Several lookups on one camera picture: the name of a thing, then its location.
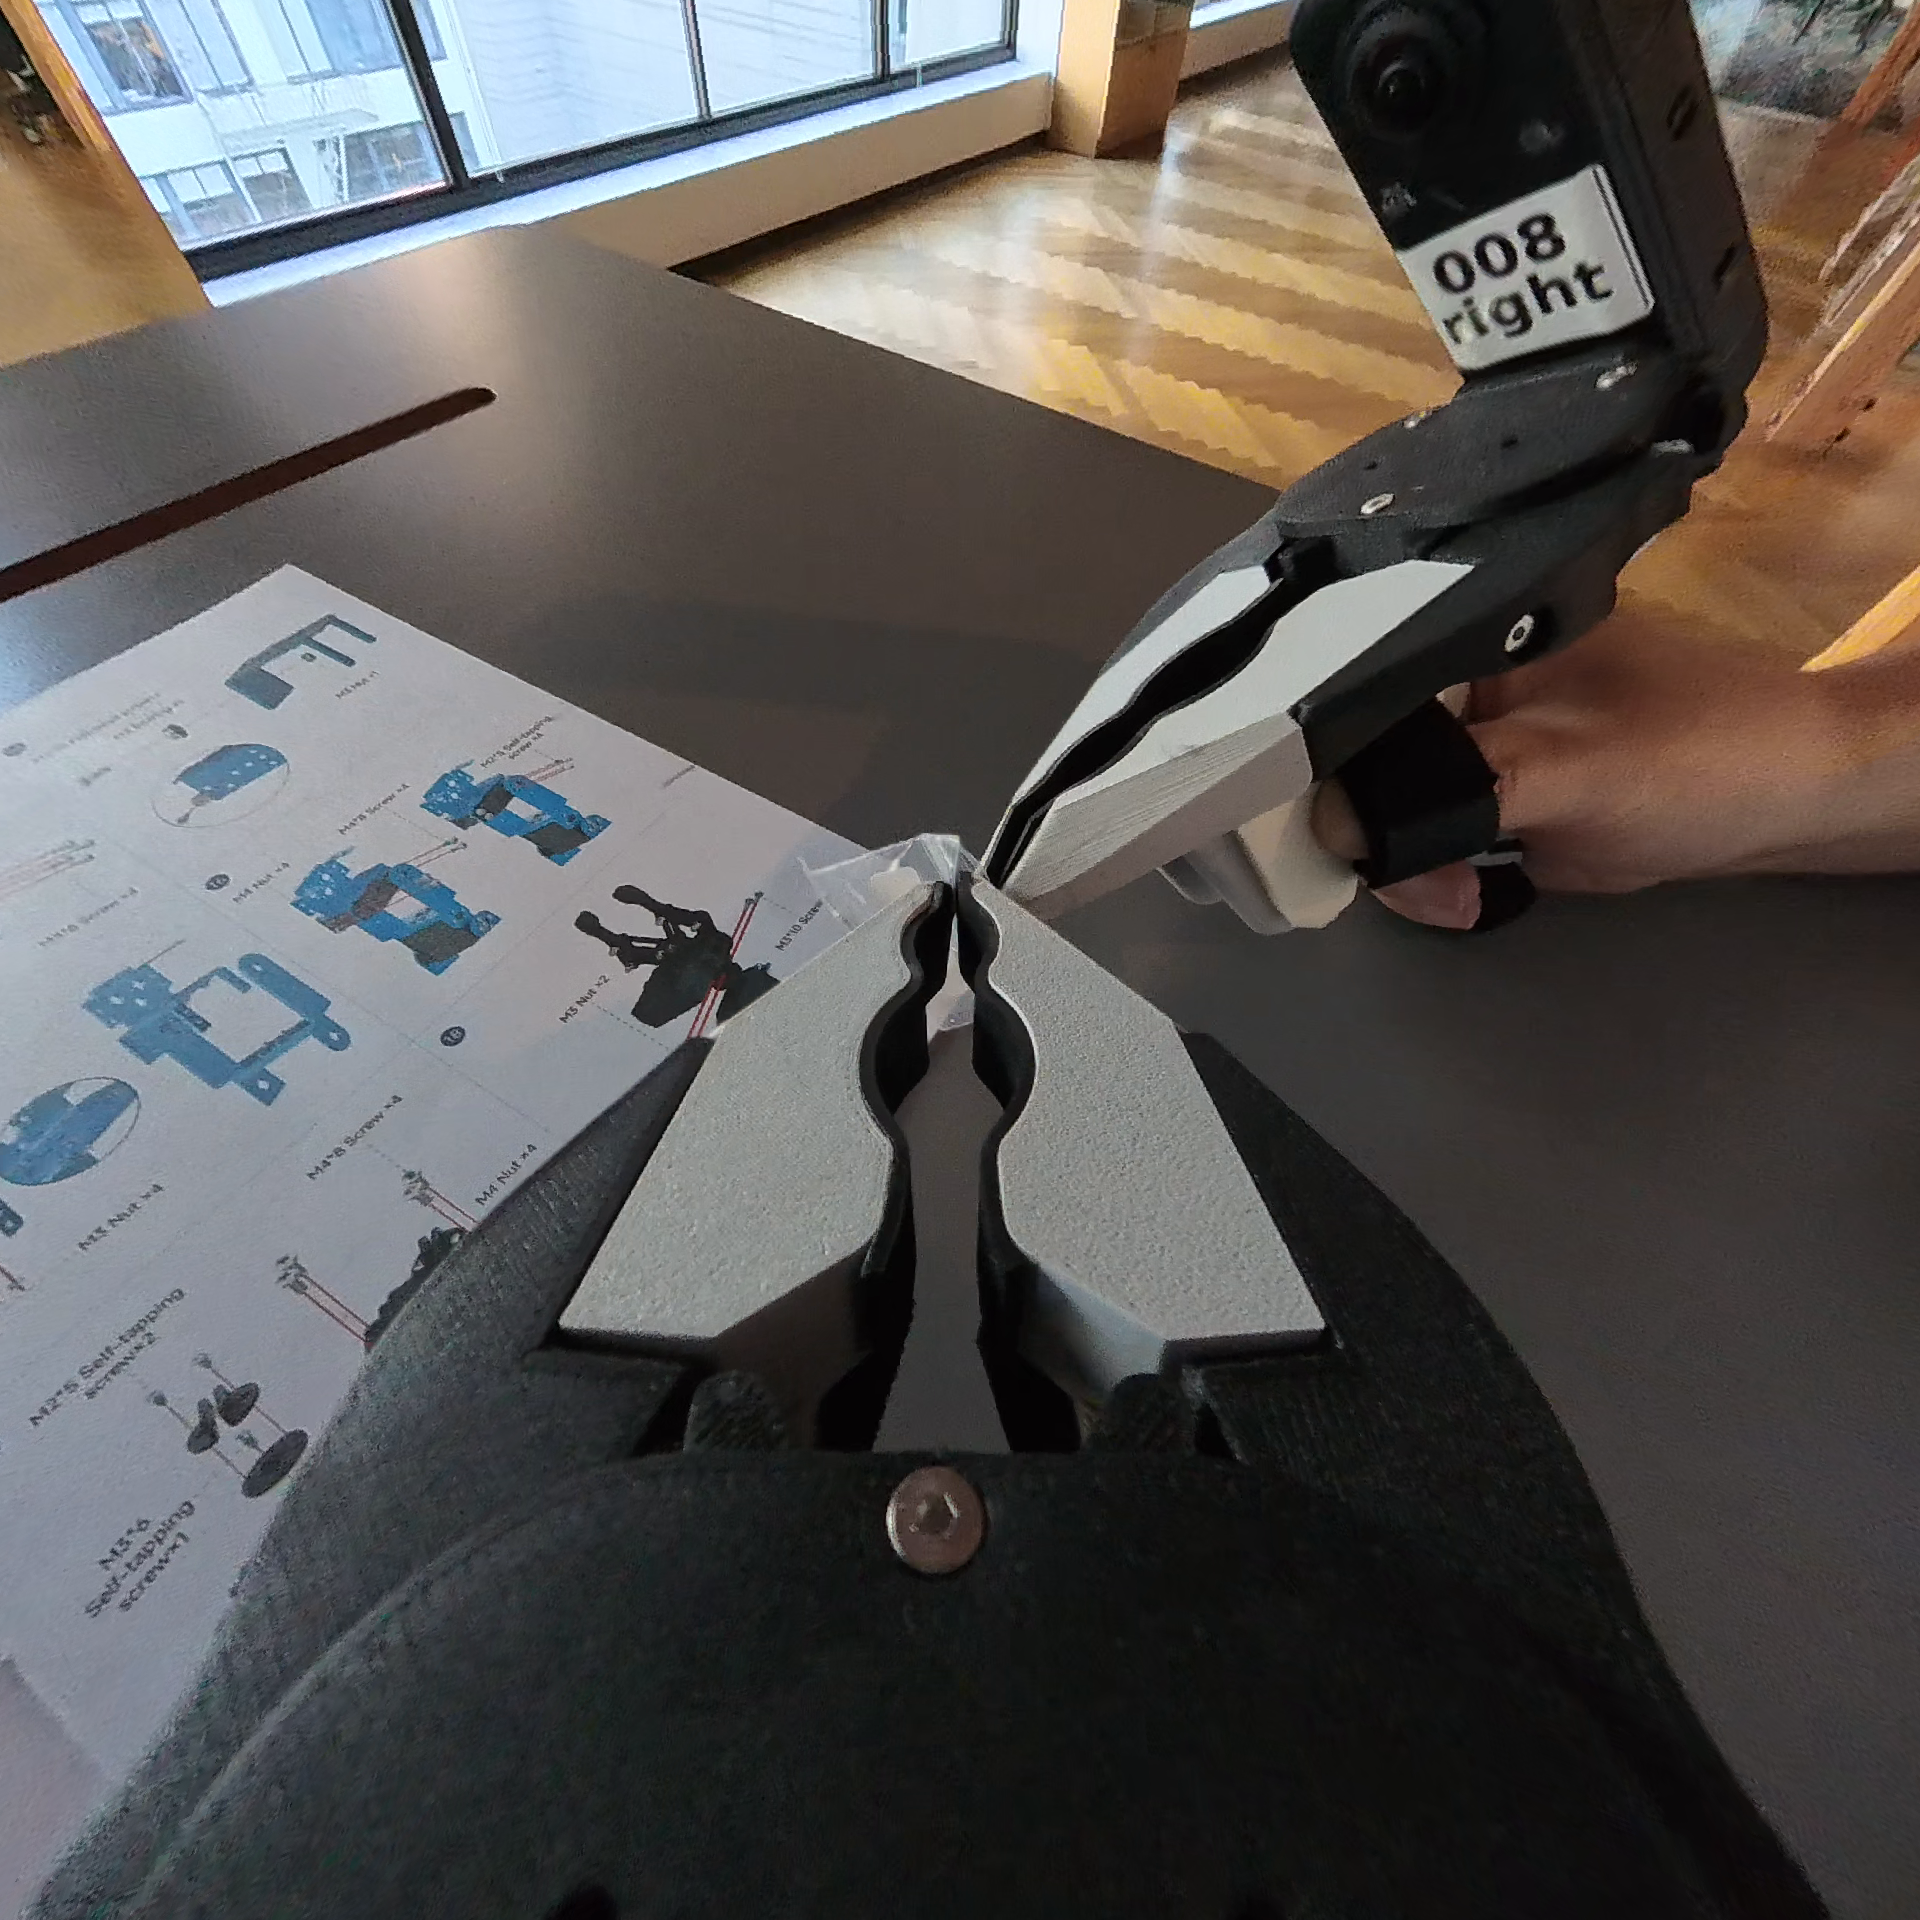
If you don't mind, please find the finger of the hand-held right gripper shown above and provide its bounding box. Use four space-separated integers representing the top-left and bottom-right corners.
994 549 1286 874
982 564 1482 922

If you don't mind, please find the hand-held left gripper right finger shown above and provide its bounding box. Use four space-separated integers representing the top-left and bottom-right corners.
956 874 1328 1406

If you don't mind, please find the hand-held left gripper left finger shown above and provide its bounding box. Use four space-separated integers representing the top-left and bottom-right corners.
554 882 956 1347

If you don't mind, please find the small clear screw bag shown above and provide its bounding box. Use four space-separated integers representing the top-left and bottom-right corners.
800 830 994 1042

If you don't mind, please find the dark grey desk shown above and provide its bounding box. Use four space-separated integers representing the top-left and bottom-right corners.
0 226 1920 1920

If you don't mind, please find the person's right hand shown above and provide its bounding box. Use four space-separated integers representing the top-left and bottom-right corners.
1320 602 1824 936

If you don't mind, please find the white assembly instruction booklet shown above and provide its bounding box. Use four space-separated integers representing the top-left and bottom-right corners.
0 559 902 1786

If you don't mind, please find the large glass window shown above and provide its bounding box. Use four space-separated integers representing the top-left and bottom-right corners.
31 0 1022 262

